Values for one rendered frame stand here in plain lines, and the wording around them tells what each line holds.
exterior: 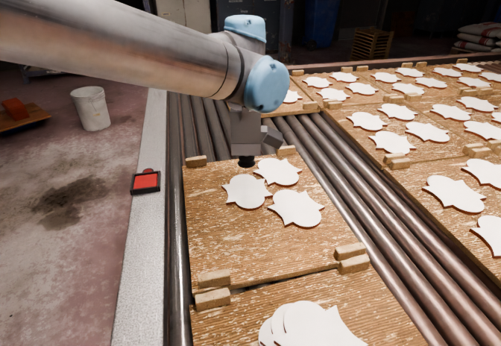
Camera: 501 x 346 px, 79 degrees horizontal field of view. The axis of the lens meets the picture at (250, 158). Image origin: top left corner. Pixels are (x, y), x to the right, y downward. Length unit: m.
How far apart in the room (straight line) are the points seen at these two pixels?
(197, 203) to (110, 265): 1.26
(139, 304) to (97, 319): 1.16
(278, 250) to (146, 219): 0.32
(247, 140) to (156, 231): 0.29
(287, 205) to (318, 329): 0.30
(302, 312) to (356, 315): 0.10
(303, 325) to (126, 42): 0.45
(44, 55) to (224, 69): 0.18
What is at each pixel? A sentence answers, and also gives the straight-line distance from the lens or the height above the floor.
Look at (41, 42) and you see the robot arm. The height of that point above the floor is 1.38.
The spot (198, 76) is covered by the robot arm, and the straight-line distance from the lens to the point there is 0.36.
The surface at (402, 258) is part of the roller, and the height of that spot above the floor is 0.92.
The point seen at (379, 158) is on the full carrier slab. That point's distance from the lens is 0.98.
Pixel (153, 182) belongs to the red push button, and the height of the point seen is 0.93.
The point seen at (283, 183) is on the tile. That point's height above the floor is 0.95.
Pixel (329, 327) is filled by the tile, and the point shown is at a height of 0.97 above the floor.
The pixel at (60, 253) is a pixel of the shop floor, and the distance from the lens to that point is 2.16.
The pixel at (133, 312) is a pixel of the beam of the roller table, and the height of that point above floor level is 0.92.
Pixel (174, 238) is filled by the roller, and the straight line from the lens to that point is 0.71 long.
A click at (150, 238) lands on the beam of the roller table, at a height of 0.92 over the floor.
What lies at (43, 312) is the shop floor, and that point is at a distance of 1.94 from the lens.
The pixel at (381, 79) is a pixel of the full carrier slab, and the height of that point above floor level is 0.95.
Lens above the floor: 1.43
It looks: 33 degrees down
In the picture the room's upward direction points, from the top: straight up
